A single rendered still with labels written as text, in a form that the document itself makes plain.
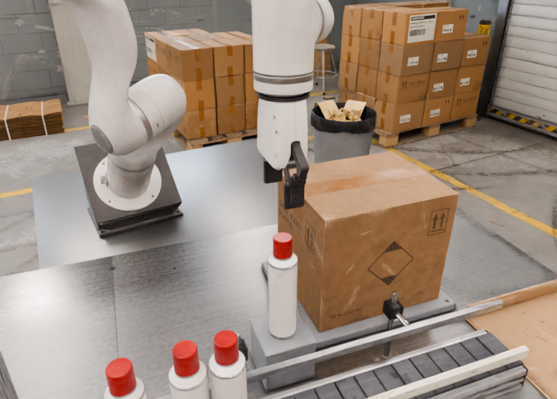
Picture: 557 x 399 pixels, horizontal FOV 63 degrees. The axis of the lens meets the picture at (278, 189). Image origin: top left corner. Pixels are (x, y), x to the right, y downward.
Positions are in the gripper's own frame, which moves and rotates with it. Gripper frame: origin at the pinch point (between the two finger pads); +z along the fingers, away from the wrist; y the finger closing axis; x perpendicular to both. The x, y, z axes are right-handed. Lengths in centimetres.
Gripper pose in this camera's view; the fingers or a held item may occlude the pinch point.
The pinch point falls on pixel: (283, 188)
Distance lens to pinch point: 72.2
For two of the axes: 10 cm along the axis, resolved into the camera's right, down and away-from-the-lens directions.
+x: 9.4, -1.6, 3.1
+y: 3.4, 4.2, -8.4
